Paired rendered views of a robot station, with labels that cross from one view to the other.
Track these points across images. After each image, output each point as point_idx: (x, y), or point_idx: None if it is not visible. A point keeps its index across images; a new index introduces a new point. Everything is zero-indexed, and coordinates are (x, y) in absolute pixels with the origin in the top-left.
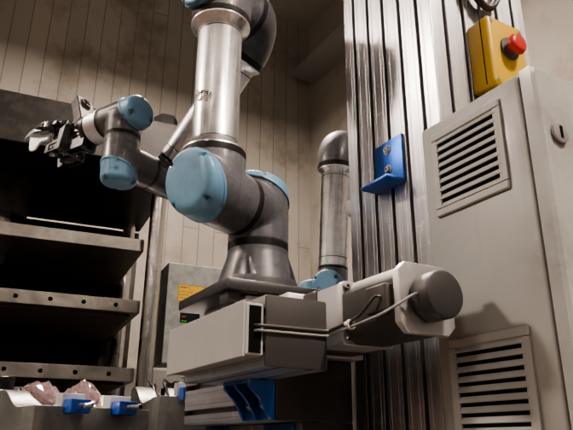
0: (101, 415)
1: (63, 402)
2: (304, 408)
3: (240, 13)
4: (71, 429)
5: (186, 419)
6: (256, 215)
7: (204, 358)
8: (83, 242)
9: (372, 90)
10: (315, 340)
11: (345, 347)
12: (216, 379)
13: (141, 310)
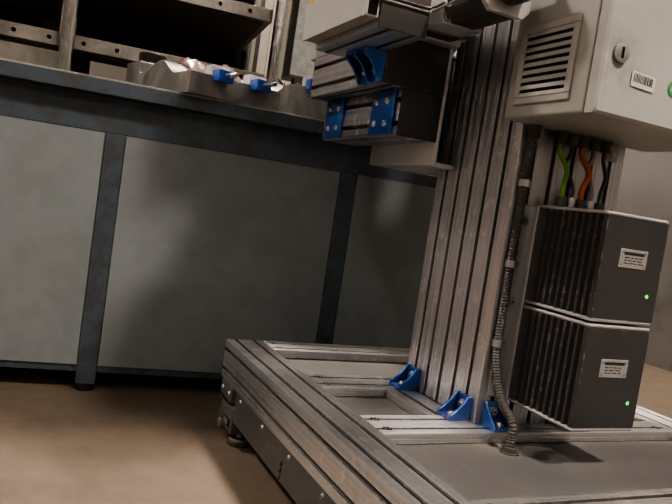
0: (242, 89)
1: (212, 72)
2: (406, 77)
3: None
4: (218, 95)
5: (312, 92)
6: None
7: (333, 22)
8: None
9: None
10: (419, 14)
11: (444, 28)
12: (340, 44)
13: (274, 20)
